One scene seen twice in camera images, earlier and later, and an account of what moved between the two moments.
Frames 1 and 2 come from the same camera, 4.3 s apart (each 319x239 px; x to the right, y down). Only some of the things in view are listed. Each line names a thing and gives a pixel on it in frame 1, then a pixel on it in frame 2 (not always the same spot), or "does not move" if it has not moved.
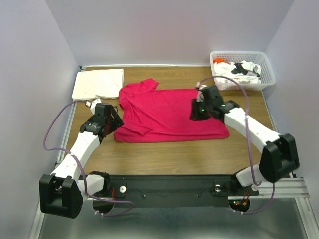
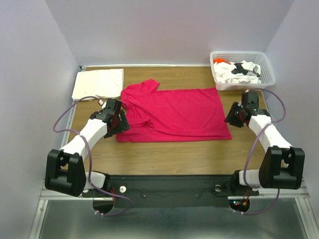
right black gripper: (194, 115) → (229, 117)
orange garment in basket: (219, 59) does not move
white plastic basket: (253, 69) does not move
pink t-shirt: (152, 114) does not move
